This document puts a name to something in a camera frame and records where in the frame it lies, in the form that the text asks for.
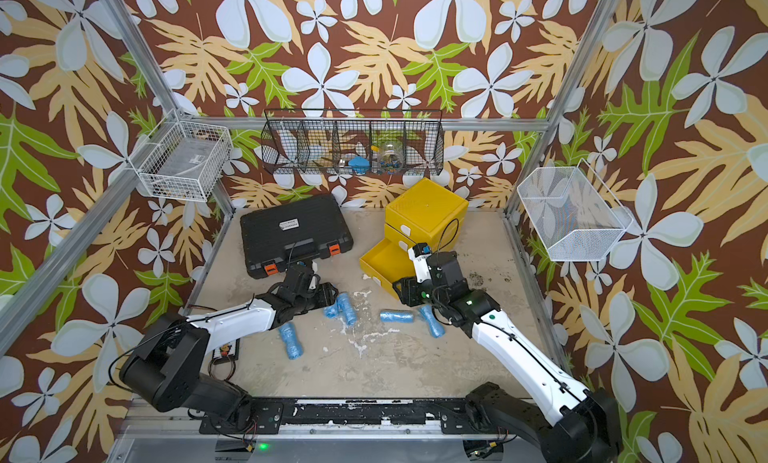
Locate blue trash bag roll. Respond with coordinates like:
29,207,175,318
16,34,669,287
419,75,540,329
418,304,445,338
336,292,358,326
279,322,304,360
323,304,339,319
379,310,415,323

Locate yellow bottom drawer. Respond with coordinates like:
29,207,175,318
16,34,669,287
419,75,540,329
360,239,415,300

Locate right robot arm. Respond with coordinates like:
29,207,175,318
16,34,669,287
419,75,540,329
393,277,623,462

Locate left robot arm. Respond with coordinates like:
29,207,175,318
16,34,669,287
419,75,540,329
119,264,339,432

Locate yellow plastic drawer cabinet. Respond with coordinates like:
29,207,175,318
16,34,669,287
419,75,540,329
383,177,470,266

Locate black plastic tool case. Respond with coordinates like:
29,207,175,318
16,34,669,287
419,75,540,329
240,194,354,279

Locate white mesh basket right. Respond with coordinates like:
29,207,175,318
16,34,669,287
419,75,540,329
517,159,634,262

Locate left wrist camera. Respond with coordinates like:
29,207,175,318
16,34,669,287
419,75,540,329
295,264,319,294

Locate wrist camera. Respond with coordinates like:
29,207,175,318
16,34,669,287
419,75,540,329
407,243,464,286
295,264,319,294

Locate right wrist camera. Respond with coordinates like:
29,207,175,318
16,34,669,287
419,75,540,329
407,243,464,286

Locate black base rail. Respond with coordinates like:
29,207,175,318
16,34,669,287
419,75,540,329
198,398,496,436

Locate black wire basket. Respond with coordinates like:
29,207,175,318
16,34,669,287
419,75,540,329
257,109,445,176

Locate white wire basket left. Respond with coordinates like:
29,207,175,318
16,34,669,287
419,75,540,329
133,110,233,202

